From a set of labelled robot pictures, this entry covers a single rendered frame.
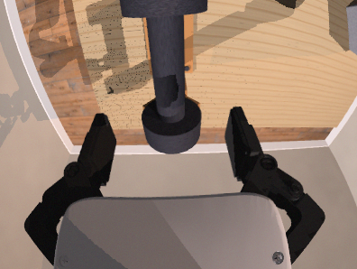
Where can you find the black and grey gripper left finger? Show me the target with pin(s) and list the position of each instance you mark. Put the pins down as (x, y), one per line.
(93, 166)

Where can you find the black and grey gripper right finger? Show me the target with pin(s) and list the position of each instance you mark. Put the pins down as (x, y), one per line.
(260, 174)

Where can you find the dark grey dumbbell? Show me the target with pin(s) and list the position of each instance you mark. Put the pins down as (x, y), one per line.
(171, 122)

